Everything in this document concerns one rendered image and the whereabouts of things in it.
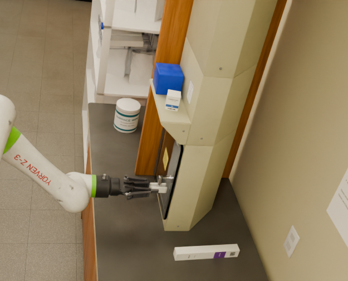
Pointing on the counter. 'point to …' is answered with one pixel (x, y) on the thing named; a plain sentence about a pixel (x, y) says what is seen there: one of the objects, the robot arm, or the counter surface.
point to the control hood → (172, 117)
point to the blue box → (167, 78)
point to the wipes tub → (126, 115)
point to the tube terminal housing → (205, 139)
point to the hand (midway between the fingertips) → (157, 187)
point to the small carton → (172, 100)
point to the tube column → (228, 34)
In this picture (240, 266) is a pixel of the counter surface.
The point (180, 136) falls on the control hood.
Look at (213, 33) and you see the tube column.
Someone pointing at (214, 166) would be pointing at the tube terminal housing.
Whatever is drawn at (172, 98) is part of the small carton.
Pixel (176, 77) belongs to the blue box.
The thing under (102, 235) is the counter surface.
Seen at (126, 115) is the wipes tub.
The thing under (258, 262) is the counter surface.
